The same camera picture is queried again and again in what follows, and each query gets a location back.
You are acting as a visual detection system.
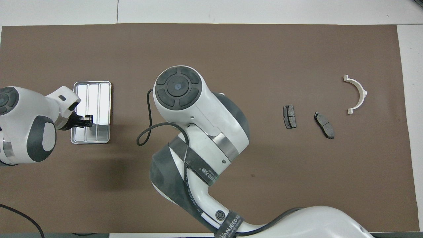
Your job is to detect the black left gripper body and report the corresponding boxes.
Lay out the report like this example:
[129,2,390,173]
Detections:
[59,112,87,131]

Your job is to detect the silver metal tray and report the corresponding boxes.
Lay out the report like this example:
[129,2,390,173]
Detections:
[70,81,112,144]

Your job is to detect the short dark brake pad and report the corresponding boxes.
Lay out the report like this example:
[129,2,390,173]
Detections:
[283,104,297,129]

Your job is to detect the brown table mat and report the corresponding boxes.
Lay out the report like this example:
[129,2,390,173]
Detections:
[0,23,420,233]

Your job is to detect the long grey brake pad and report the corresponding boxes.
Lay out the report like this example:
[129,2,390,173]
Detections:
[314,111,335,139]

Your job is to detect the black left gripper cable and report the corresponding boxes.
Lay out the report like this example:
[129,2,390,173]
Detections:
[0,203,45,238]

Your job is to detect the white semicircular plastic bracket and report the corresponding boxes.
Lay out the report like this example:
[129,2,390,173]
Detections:
[343,75,368,115]

